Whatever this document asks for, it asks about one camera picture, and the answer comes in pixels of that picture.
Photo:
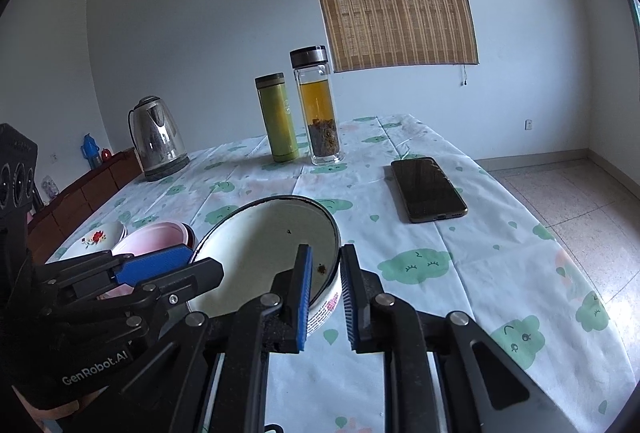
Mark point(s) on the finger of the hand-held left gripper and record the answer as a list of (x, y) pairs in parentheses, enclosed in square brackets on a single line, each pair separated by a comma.
[(190, 278), (155, 263)]

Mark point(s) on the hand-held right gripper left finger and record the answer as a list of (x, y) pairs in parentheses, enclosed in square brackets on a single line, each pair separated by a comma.
[(302, 303)]

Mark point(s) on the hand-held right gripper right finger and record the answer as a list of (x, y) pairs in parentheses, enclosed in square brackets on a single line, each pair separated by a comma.
[(347, 303)]

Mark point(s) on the pink bowl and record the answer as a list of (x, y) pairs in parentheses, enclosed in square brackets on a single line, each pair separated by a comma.
[(155, 235)]

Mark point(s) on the white enamel bowl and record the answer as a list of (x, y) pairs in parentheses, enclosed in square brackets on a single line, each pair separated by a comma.
[(270, 233)]

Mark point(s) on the white plate with red flowers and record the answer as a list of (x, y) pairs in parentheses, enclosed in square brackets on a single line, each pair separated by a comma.
[(92, 238)]

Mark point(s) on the black kettle base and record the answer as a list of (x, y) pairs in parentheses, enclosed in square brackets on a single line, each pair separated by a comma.
[(167, 169)]

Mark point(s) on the brown wooden cabinet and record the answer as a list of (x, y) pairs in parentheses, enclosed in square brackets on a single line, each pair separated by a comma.
[(75, 198)]

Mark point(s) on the small red object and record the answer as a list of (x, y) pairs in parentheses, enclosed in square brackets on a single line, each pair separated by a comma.
[(106, 155)]

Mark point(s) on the blue thermos bottle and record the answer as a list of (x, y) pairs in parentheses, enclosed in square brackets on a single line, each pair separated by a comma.
[(91, 153)]

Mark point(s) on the white tablecloth with green clouds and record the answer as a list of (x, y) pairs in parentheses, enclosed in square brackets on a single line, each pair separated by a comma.
[(475, 288)]

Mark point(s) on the clear plastic bag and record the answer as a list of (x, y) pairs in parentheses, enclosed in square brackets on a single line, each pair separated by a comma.
[(50, 188)]

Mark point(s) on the stainless steel electric kettle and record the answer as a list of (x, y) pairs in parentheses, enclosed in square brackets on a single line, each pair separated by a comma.
[(157, 133)]

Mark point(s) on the black smartphone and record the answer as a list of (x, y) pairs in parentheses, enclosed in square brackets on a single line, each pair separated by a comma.
[(427, 188)]

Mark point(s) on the green thermos flask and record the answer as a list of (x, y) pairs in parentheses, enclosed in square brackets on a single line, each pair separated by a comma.
[(280, 123)]

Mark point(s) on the glass tea bottle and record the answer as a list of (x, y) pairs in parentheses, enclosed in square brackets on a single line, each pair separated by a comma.
[(320, 113)]

